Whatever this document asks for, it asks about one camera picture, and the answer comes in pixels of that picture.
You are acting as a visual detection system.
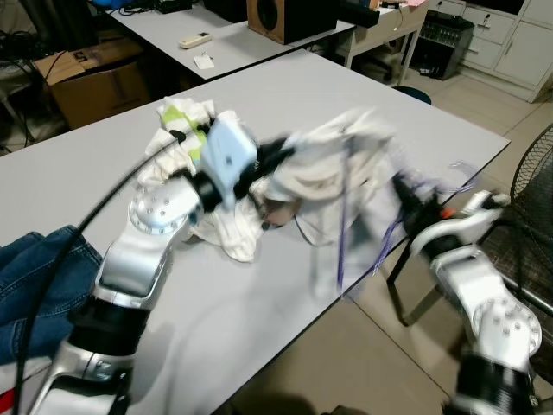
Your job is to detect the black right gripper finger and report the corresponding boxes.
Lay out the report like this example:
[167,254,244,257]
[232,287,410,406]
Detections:
[393,175,424,208]

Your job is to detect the purple plastic clothes hanger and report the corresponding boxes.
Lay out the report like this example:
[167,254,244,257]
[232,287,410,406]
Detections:
[332,160,481,297]

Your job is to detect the teal round stool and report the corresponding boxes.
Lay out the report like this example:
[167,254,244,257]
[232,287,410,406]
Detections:
[393,85,433,107]

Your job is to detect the plaid cushioned chair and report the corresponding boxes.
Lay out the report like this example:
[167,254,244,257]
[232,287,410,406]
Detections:
[484,199,553,383]

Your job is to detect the white remote control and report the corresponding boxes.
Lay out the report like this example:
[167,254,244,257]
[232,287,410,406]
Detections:
[178,32,213,49]

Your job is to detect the wooden speaker box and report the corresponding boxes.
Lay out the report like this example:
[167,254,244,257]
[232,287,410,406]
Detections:
[246,0,340,45]

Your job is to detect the black office machine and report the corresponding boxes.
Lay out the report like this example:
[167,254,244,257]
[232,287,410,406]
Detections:
[410,10,475,81]

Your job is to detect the open brown cardboard box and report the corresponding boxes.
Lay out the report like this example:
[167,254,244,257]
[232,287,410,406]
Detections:
[35,38,153,131]

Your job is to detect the white drawer cabinet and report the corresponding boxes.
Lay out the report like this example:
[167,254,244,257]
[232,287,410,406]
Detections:
[423,0,553,104]

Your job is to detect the blue denim jeans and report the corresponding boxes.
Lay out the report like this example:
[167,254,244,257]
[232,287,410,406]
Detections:
[0,227,105,366]

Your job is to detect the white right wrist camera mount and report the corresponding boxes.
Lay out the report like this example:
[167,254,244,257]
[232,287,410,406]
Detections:
[415,191,512,257]

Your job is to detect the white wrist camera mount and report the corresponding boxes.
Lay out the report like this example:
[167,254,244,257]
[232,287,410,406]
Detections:
[200,116,260,208]
[415,191,512,257]

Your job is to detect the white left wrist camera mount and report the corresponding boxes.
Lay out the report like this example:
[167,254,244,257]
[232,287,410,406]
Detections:
[200,116,260,208]

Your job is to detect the black wire fan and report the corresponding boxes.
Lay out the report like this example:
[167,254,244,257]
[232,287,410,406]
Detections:
[509,121,553,227]

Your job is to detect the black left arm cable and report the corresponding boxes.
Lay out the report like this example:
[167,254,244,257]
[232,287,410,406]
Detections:
[13,130,188,409]

